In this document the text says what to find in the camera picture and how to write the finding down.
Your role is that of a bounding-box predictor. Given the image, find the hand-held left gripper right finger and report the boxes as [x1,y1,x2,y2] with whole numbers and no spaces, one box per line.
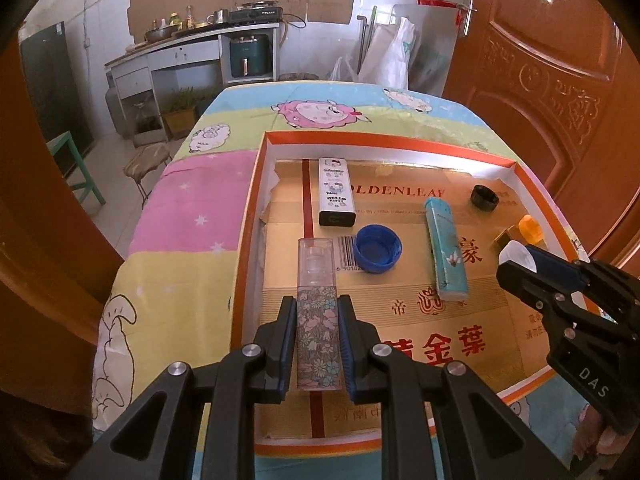
[337,294,571,480]

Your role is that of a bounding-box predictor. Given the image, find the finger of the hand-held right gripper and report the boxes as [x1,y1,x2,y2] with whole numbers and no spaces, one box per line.
[525,244,640,307]
[496,258,622,347]

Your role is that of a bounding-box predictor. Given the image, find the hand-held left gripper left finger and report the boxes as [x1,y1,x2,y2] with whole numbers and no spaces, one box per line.
[65,296,298,480]

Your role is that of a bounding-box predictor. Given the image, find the white bottle cap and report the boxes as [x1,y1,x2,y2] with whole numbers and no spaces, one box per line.
[499,240,539,275]

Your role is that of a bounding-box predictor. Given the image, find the clear floral lighter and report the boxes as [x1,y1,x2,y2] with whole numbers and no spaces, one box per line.
[297,237,342,391]

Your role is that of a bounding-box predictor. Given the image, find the large orange bottle cap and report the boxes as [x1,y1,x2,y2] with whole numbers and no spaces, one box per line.
[518,214,545,247]

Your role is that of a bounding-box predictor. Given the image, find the black bottle cap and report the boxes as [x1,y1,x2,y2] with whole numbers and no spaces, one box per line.
[470,185,500,213]

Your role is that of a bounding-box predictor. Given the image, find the shallow orange-edged cardboard box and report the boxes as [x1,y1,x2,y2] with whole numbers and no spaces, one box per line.
[228,131,608,457]

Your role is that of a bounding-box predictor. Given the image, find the white cartoon print lighter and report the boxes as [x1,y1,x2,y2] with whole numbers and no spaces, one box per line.
[318,156,357,228]

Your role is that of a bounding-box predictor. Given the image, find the person's right hand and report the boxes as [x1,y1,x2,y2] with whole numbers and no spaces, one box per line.
[572,402,632,476]

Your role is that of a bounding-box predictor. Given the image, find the blue bottle cap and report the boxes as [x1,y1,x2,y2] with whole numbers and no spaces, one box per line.
[354,224,403,274]

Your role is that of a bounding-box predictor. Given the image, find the brown wooden door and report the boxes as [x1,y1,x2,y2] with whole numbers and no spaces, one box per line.
[442,0,640,273]
[0,30,127,480]

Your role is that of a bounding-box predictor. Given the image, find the small wooden stool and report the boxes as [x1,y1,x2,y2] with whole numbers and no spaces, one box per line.
[123,142,174,209]

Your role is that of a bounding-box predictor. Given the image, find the crate of green plants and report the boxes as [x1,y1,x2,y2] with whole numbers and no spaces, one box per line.
[162,86,221,140]

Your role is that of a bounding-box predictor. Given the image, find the small white plastic bag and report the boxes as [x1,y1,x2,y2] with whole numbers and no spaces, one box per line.
[330,55,361,84]

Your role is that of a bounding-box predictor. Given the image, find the green wooden chair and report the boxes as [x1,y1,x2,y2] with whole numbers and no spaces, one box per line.
[47,131,107,212]

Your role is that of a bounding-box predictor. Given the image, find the dark green air fryer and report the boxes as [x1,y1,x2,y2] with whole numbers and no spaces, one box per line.
[229,34,274,79]

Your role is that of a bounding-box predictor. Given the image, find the grey desk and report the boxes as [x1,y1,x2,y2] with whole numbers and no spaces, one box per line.
[104,21,281,137]

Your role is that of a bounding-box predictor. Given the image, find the metal wok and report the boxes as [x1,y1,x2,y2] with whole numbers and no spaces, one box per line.
[145,26,182,43]

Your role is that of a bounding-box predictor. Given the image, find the black gas stove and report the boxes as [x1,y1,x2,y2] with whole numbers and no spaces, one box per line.
[228,2,284,25]

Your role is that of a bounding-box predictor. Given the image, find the dark upright panel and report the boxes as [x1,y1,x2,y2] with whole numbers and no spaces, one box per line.
[19,21,95,147]

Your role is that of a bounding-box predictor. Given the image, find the metal door handle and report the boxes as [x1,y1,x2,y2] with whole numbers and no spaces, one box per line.
[457,0,479,39]

